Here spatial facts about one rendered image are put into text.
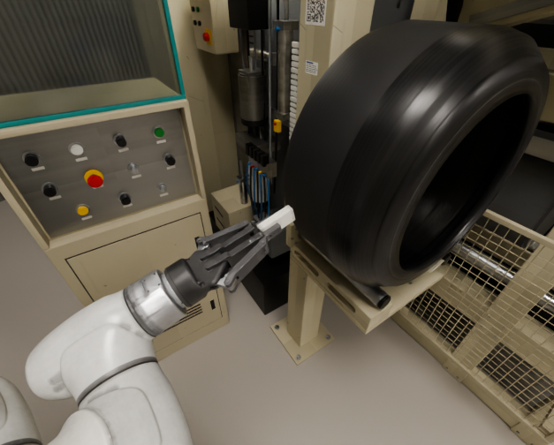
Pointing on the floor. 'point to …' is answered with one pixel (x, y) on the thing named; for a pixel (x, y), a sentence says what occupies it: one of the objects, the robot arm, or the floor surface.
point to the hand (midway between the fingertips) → (277, 222)
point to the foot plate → (302, 345)
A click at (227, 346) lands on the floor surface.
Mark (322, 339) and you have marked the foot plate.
